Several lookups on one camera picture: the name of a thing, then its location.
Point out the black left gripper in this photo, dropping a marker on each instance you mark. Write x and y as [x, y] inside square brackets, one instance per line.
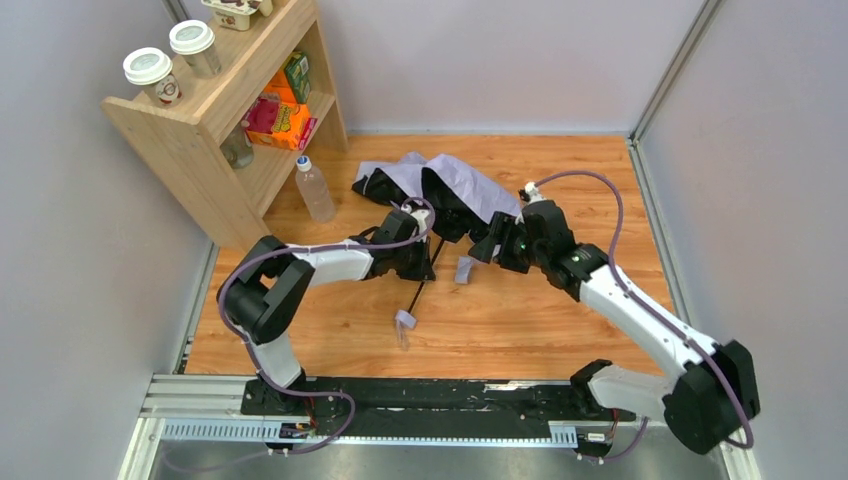
[448, 216]

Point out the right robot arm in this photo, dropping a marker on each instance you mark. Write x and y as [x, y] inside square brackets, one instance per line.
[706, 390]

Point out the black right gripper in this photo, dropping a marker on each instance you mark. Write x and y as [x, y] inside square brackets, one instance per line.
[499, 234]

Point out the glass jar on shelf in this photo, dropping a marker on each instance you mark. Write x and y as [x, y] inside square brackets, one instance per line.
[237, 147]

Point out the lavender folding umbrella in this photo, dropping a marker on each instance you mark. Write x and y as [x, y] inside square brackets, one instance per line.
[463, 198]

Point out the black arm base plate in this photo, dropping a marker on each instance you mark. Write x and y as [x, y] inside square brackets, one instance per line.
[415, 407]

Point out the rear white-lidded paper cup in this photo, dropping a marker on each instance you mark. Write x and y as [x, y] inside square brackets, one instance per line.
[194, 41]

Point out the wooden shelf unit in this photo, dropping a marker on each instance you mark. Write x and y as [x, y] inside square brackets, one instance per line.
[181, 144]

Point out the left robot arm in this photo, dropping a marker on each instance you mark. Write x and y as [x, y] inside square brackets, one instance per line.
[260, 299]

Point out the white-lidded paper cup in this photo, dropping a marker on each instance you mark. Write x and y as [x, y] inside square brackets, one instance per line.
[194, 41]
[152, 70]

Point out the orange snack box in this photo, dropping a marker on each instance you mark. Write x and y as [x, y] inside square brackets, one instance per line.
[281, 125]

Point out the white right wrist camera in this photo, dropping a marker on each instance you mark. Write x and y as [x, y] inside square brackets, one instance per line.
[530, 193]

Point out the yogurt cup pack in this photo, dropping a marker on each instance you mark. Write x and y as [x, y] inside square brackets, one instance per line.
[238, 14]

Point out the clear plastic water bottle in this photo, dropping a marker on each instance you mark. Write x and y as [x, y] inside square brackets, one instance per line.
[314, 190]

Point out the front white-lidded paper cup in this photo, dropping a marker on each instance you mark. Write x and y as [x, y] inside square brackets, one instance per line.
[152, 70]

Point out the green drink carton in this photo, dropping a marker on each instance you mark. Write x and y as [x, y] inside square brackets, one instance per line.
[291, 80]

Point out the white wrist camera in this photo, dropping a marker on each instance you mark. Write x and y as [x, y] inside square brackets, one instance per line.
[423, 216]
[530, 193]

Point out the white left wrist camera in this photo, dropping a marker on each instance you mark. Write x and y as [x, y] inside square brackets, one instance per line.
[423, 216]

